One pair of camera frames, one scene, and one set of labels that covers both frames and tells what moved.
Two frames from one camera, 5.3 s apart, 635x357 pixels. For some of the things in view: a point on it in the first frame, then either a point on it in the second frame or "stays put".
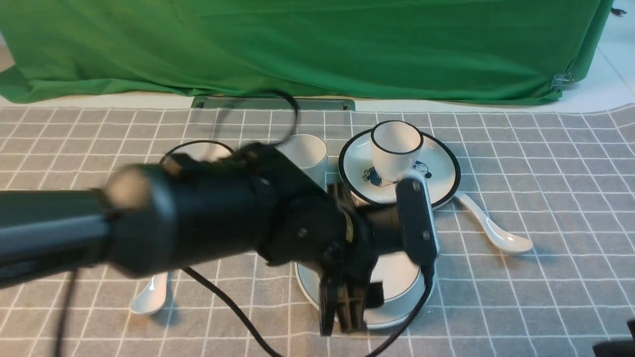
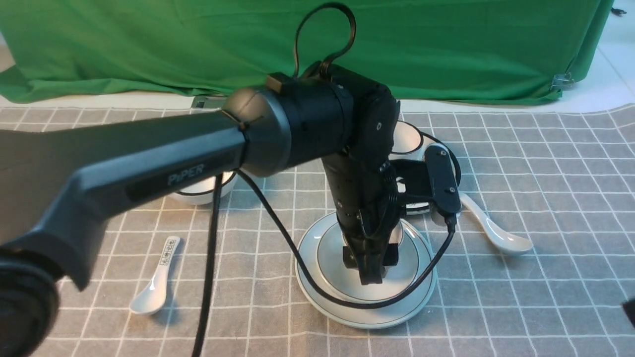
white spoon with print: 150,300 stays put
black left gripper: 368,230 to 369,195
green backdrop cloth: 494,50 stays put
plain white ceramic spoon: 500,237 stays put
